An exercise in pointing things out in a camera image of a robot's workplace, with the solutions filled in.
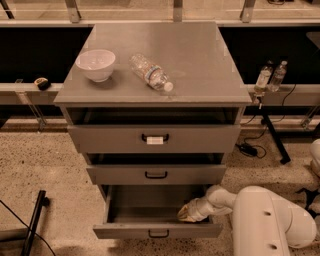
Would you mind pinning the white ceramic bowl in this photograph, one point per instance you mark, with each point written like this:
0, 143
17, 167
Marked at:
96, 65

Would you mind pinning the white trouser leg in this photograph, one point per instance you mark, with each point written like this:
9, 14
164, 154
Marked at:
315, 154

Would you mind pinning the grey drawer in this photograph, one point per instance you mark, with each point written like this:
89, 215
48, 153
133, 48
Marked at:
150, 211
155, 174
154, 138

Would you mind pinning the grey middle drawer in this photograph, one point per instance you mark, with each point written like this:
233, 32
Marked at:
155, 174

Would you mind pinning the right standing water bottle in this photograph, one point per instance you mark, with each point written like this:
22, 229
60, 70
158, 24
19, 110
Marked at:
278, 76

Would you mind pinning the standing water bottle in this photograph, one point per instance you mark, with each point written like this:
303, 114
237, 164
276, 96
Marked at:
278, 76
264, 76

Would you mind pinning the black power adapter with cable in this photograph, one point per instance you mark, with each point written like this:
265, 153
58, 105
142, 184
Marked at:
248, 149

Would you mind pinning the clear plastic water bottle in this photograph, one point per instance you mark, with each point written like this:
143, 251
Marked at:
151, 73

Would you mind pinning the grey top drawer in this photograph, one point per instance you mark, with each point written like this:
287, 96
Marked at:
154, 138

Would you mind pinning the black stand leg left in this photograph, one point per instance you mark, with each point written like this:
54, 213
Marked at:
42, 201

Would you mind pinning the small black yellow object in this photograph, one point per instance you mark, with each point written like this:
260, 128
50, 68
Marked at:
42, 83

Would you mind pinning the grey drawer cabinet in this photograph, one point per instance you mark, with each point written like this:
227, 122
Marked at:
155, 109

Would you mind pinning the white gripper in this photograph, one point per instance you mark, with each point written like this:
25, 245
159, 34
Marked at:
202, 207

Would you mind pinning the black grabber tool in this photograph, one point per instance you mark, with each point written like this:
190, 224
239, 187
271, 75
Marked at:
310, 196

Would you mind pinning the left standing water bottle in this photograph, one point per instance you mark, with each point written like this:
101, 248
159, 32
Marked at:
264, 76

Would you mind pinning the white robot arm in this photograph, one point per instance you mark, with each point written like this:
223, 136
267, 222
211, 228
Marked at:
263, 223

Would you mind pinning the black tripod leg right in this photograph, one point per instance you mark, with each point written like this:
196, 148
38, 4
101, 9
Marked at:
284, 155

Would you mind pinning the grey bottom drawer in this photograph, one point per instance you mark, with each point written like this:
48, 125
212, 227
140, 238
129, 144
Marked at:
150, 211

